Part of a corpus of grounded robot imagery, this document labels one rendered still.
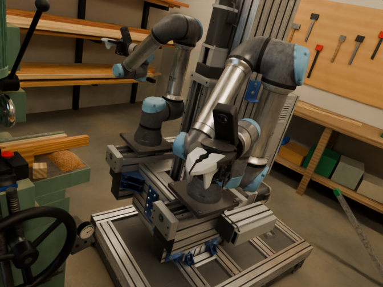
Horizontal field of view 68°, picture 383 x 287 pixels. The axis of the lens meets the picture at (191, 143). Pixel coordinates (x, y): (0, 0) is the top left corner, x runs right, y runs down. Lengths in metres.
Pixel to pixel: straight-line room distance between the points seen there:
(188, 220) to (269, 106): 0.53
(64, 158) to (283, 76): 0.78
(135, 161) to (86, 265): 0.76
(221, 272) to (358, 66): 2.65
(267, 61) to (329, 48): 2.75
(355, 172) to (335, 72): 1.14
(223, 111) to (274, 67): 0.41
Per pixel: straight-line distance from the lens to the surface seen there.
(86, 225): 1.16
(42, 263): 1.26
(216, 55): 1.22
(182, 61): 1.48
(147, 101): 1.44
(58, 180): 1.04
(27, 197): 0.90
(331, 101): 3.68
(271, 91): 0.96
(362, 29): 3.63
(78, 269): 1.93
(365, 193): 3.36
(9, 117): 1.15
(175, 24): 1.38
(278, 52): 0.94
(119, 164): 1.45
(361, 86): 3.61
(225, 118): 0.57
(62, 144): 1.18
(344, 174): 3.33
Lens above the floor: 1.47
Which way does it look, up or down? 24 degrees down
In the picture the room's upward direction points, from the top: 14 degrees clockwise
